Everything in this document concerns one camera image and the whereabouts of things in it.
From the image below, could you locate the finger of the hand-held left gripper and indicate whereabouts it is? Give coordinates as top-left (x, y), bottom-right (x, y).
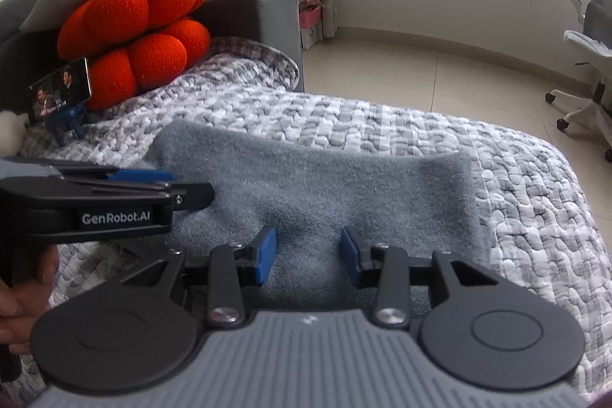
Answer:
top-left (63, 180), bottom-right (216, 212)
top-left (54, 166), bottom-right (174, 186)

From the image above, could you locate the blue phone stand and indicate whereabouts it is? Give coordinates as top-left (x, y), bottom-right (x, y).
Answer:
top-left (45, 104), bottom-right (89, 147)

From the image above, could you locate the smartphone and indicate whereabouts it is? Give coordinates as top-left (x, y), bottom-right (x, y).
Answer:
top-left (26, 58), bottom-right (93, 124)

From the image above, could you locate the person's left hand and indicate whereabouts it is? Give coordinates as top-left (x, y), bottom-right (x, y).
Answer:
top-left (0, 244), bottom-right (61, 337)

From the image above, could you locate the orange knot cushion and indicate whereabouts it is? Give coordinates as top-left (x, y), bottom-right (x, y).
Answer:
top-left (56, 0), bottom-right (213, 111)

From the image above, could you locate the grey quilted blanket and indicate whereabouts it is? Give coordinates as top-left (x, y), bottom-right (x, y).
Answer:
top-left (10, 37), bottom-right (612, 408)

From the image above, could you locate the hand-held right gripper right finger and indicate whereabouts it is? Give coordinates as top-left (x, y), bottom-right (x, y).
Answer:
top-left (339, 225), bottom-right (498, 328)

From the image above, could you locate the pink storage box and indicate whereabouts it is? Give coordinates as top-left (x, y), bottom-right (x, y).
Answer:
top-left (299, 2), bottom-right (323, 31)

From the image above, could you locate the white plush toy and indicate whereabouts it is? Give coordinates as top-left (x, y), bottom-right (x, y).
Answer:
top-left (0, 111), bottom-right (29, 158)

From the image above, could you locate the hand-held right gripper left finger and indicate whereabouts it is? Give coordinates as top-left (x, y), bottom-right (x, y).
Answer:
top-left (119, 225), bottom-right (278, 328)

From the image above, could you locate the white office chair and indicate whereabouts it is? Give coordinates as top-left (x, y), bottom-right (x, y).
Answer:
top-left (545, 0), bottom-right (612, 163)

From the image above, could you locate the grey sofa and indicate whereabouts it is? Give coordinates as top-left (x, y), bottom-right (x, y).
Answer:
top-left (0, 0), bottom-right (304, 103)

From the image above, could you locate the grey knitted sweater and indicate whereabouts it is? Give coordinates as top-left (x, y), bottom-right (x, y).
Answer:
top-left (143, 119), bottom-right (493, 323)

